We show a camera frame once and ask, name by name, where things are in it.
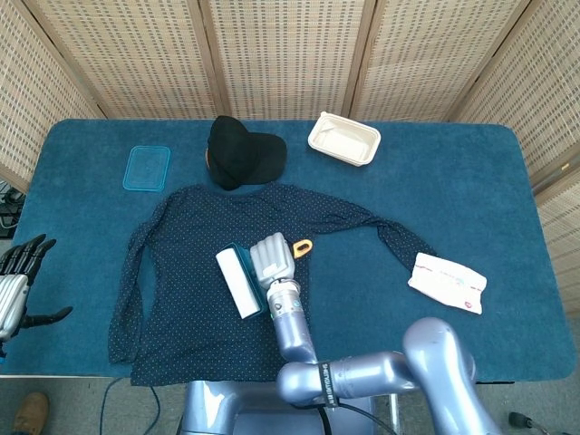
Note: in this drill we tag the black-fingered left robot hand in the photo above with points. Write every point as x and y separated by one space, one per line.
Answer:
11 294

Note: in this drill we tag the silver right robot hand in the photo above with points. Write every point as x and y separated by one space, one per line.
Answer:
272 258

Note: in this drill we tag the teal lint roller yellow tip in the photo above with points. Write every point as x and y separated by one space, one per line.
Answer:
238 281

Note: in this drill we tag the silver-blue right robot arm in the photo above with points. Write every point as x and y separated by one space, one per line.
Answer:
294 335

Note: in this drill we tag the navy polka dot shirt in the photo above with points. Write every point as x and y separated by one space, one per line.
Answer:
181 294

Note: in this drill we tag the black baseball cap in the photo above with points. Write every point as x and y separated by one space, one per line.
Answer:
235 149

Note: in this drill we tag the brown shoe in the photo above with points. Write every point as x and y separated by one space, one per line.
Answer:
31 410

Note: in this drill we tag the cream plastic food container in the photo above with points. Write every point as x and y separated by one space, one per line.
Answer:
344 140

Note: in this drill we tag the blue transparent container lid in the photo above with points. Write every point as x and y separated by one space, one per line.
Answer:
147 167

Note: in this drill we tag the silver-blue robot torso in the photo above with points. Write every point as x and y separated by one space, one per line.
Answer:
213 408

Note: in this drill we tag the white tissue pack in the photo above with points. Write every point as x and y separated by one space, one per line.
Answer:
446 283

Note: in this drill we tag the teal terry table cover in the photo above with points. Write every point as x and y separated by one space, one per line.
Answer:
453 204

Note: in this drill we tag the woven wicker folding screen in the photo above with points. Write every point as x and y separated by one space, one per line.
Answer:
290 54

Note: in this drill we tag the black caster foot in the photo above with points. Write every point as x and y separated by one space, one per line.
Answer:
516 418

